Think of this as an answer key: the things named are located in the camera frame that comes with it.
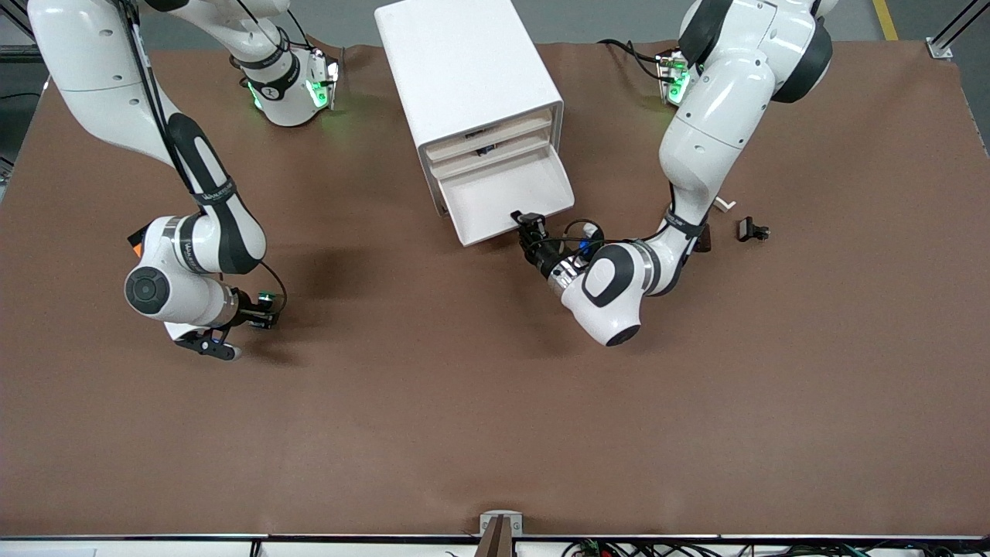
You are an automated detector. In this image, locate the brown table mat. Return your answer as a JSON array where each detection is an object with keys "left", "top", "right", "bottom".
[{"left": 0, "top": 40, "right": 990, "bottom": 539}]

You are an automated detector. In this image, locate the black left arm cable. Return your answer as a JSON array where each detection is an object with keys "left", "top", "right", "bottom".
[{"left": 541, "top": 219, "right": 675, "bottom": 268}]

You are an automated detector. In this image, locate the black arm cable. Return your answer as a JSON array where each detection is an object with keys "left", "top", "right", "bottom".
[
  {"left": 541, "top": 219, "right": 675, "bottom": 268},
  {"left": 114, "top": 0, "right": 289, "bottom": 326}
]

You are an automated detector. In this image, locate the black base cable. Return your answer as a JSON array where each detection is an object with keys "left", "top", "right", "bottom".
[{"left": 598, "top": 39, "right": 667, "bottom": 80}]

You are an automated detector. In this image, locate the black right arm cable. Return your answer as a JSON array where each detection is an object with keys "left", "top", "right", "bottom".
[{"left": 114, "top": 0, "right": 289, "bottom": 326}]

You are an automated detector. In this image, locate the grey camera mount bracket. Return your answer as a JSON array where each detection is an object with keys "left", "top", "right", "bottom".
[{"left": 474, "top": 511, "right": 524, "bottom": 557}]

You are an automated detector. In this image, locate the aluminium frame rail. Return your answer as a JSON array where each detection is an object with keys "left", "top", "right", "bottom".
[{"left": 0, "top": 0, "right": 47, "bottom": 64}]

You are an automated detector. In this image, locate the aluminium frame post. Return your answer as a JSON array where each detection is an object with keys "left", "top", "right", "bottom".
[{"left": 927, "top": 0, "right": 990, "bottom": 60}]

